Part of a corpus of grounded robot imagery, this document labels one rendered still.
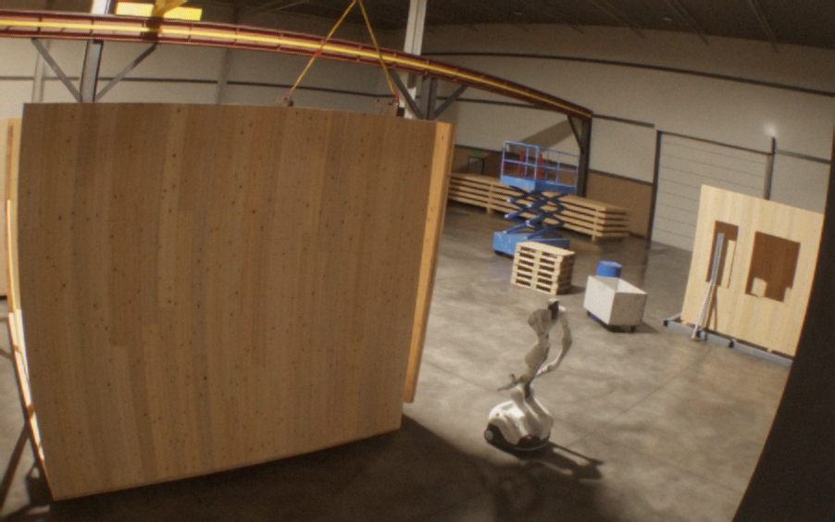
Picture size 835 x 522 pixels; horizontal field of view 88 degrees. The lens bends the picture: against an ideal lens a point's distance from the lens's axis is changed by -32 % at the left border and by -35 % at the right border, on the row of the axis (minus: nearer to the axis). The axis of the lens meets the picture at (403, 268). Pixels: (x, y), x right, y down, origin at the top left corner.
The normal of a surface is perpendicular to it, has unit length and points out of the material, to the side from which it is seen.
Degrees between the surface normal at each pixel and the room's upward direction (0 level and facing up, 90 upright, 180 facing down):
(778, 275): 90
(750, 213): 90
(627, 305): 90
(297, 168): 90
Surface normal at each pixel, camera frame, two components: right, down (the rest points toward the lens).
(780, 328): -0.73, 0.07
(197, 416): 0.68, 0.23
